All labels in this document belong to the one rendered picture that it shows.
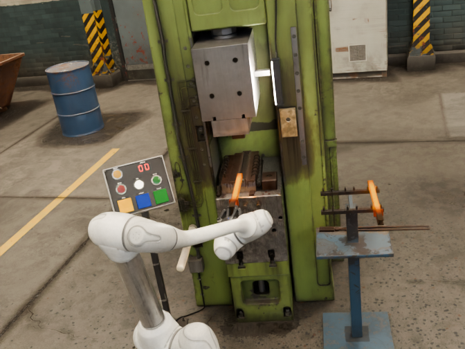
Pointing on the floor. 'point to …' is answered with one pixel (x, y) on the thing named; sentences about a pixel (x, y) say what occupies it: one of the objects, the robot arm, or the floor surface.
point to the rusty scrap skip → (8, 77)
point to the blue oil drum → (75, 98)
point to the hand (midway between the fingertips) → (232, 206)
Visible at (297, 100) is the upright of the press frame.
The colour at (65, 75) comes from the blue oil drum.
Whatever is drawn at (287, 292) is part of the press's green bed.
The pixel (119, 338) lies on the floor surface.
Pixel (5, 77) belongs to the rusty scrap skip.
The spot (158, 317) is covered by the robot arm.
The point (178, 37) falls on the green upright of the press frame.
